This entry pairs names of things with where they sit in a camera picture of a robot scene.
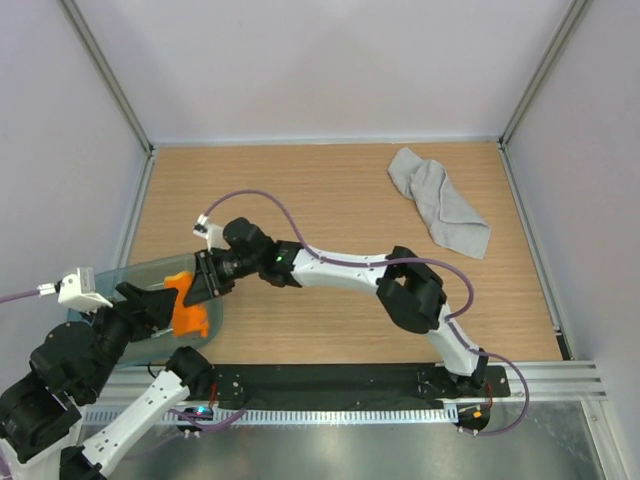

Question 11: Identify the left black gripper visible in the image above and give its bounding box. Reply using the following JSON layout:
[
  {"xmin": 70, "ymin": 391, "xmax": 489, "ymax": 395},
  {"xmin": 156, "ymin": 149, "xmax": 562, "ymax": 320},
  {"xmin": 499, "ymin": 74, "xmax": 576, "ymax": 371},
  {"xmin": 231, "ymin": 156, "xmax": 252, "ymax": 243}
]
[{"xmin": 78, "ymin": 280, "xmax": 178, "ymax": 397}]

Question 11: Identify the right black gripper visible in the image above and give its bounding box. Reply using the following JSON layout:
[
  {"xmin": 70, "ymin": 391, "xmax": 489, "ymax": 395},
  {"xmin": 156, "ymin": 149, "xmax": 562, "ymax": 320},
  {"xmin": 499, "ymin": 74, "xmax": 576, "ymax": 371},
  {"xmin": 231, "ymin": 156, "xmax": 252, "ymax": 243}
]
[{"xmin": 186, "ymin": 247, "xmax": 262, "ymax": 307}]

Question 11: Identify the orange grey patterned towel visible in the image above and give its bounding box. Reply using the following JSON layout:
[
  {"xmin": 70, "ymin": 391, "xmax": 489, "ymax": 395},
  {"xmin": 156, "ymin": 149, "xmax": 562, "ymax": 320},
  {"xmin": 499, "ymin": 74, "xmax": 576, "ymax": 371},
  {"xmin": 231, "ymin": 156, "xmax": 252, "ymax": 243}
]
[{"xmin": 164, "ymin": 271, "xmax": 209, "ymax": 338}]

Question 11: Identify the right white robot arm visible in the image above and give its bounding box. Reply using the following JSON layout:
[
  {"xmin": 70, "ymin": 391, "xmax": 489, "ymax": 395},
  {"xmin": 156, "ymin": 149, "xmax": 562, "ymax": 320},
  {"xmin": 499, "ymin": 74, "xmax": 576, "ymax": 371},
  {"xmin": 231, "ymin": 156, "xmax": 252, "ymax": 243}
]
[{"xmin": 183, "ymin": 215, "xmax": 488, "ymax": 396}]

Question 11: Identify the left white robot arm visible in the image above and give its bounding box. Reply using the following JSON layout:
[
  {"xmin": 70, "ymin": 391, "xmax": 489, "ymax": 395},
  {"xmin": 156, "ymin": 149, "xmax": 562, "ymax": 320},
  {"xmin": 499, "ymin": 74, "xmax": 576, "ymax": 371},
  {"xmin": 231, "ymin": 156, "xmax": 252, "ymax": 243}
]
[{"xmin": 1, "ymin": 279, "xmax": 212, "ymax": 479}]

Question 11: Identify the blue translucent plastic tray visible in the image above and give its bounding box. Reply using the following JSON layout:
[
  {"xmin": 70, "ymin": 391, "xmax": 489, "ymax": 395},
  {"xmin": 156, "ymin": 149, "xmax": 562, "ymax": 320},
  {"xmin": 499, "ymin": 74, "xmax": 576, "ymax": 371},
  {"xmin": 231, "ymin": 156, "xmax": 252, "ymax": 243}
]
[{"xmin": 67, "ymin": 255, "xmax": 223, "ymax": 367}]

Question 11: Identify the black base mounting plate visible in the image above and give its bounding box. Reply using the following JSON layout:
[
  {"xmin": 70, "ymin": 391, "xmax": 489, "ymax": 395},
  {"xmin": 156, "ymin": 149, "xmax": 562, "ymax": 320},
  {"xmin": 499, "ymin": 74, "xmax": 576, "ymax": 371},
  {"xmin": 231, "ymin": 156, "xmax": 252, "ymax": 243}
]
[{"xmin": 214, "ymin": 363, "xmax": 511, "ymax": 411}]

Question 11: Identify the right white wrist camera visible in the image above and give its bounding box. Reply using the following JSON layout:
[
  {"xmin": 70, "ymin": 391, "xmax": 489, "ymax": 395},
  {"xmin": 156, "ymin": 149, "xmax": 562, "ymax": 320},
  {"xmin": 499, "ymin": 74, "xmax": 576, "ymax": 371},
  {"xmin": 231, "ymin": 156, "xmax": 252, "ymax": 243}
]
[{"xmin": 192, "ymin": 214, "xmax": 226, "ymax": 250}]

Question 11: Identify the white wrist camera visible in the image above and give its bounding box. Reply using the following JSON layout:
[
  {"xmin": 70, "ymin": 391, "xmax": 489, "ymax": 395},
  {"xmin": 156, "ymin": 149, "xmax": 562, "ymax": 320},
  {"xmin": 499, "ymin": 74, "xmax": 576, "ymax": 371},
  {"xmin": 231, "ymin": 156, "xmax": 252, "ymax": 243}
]
[
  {"xmin": 36, "ymin": 267, "xmax": 113, "ymax": 313},
  {"xmin": 192, "ymin": 214, "xmax": 226, "ymax": 250}
]

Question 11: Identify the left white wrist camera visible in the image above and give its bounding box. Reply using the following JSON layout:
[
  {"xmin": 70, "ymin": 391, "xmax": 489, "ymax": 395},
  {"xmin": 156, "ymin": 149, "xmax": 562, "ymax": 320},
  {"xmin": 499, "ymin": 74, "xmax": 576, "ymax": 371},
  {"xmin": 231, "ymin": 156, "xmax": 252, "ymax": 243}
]
[{"xmin": 36, "ymin": 267, "xmax": 113, "ymax": 313}]

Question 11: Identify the white slotted cable duct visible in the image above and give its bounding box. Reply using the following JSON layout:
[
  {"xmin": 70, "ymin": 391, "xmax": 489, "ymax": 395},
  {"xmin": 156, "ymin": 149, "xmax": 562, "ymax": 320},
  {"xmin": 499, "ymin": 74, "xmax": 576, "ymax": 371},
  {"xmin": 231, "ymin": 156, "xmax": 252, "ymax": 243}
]
[{"xmin": 82, "ymin": 407, "xmax": 459, "ymax": 426}]

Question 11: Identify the left aluminium frame post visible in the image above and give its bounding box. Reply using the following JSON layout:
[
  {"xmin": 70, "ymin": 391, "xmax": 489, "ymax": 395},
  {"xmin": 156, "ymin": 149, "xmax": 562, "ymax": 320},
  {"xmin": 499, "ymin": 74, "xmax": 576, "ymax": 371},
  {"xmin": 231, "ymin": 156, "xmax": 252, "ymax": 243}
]
[{"xmin": 57, "ymin": 0, "xmax": 154, "ymax": 157}]

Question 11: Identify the aluminium frame post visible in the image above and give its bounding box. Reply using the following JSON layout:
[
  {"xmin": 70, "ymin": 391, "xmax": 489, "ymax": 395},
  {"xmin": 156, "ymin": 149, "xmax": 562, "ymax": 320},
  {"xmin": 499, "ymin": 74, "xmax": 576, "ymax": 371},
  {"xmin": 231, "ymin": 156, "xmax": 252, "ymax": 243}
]
[
  {"xmin": 498, "ymin": 0, "xmax": 593, "ymax": 150},
  {"xmin": 57, "ymin": 0, "xmax": 154, "ymax": 157}
]

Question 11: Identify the aluminium rail front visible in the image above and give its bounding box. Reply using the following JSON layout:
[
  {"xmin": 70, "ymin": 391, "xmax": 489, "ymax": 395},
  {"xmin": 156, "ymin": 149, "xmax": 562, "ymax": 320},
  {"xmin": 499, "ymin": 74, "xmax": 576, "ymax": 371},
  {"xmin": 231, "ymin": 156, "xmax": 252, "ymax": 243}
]
[{"xmin": 59, "ymin": 362, "xmax": 609, "ymax": 406}]

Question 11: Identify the right aluminium frame post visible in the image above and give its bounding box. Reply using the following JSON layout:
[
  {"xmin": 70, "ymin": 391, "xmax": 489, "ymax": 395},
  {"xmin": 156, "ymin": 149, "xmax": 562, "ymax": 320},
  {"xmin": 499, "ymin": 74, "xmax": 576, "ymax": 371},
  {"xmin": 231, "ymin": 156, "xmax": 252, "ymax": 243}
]
[{"xmin": 498, "ymin": 0, "xmax": 593, "ymax": 150}]

